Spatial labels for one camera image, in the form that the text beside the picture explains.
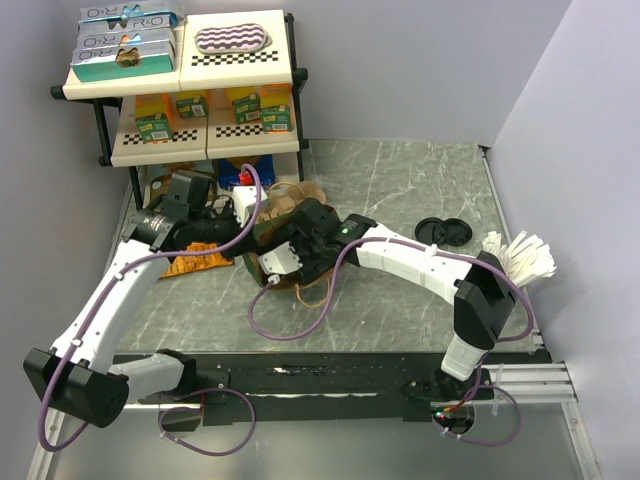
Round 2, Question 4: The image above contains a brown cardboard cup carrier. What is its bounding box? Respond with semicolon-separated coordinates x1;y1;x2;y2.
265;194;299;221

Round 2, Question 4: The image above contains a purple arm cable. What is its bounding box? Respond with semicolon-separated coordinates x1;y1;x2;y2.
248;238;534;447
37;163;262;454

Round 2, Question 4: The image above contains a brown paper bag with handles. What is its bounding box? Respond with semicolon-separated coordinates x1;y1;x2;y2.
242;180;335;309

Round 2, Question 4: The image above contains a green small box left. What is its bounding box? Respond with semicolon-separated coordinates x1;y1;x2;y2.
135;112;173;144

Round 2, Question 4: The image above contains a grey cup of straws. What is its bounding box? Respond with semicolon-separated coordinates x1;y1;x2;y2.
482;231;557;287

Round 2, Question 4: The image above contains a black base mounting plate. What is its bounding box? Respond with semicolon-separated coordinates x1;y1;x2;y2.
119;352;554;429

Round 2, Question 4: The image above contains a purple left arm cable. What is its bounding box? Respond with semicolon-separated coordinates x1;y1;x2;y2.
37;163;262;454

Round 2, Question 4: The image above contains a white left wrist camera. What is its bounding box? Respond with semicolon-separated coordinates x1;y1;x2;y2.
231;170;268;227

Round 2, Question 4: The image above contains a blue chip bag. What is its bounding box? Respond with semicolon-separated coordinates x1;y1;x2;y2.
218;155;276;190

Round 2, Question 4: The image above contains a green small box centre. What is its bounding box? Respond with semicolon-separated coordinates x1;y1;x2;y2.
175;94;208;119

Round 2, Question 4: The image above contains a green small box front-right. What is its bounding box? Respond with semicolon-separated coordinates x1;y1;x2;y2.
260;104;293;134

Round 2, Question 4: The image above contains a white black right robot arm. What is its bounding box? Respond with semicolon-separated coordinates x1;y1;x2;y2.
288;199;516;399

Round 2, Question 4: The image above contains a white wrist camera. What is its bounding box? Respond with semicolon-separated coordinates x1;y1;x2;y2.
258;242;302;285
231;170;268;227

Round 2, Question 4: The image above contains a brown snack bag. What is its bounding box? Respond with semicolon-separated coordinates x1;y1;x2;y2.
143;164;172;207

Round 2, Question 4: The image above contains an orange snack bag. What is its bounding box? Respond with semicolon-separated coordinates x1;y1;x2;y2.
161;243;234;279

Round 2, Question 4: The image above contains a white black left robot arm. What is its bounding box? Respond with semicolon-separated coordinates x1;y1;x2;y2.
23;165;268;428

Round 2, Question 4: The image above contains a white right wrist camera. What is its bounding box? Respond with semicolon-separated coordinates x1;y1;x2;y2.
258;242;302;285

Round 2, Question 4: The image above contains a striped purple cloth pad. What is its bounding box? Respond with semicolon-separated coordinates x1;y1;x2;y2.
195;23;272;55

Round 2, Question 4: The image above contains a green small box right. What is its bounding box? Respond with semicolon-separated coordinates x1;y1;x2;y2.
231;93;260;125

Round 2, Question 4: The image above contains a cream three-tier shelf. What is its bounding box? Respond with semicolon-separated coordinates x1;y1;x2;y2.
50;10;309;206

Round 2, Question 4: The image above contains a black plastic cup lid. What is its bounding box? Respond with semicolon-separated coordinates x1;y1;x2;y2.
444;218;473;247

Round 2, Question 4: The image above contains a teal tissue box front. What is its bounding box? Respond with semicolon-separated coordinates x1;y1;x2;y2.
70;42;175;82

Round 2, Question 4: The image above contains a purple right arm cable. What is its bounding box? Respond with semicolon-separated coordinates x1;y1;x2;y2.
248;238;534;447

